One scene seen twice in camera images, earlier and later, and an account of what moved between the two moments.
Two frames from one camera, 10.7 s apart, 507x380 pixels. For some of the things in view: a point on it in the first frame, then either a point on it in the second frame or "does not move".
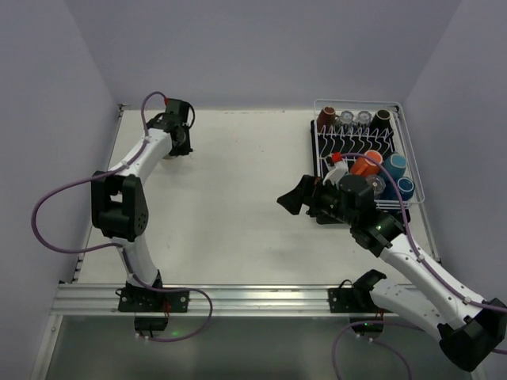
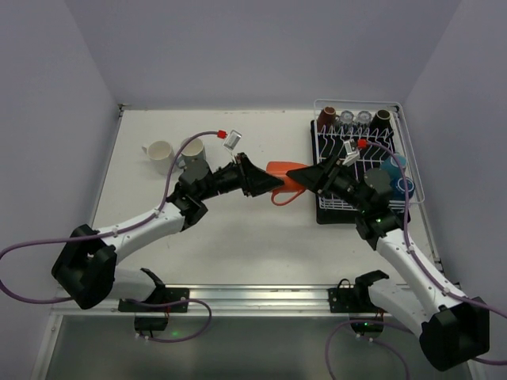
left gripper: x=181 y=146 to x=242 y=172
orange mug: x=363 y=166 to x=280 y=169
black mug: x=380 y=125 does not move
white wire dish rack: x=369 y=140 does not move
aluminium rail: x=108 y=299 does not move
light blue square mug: x=395 y=165 does not move
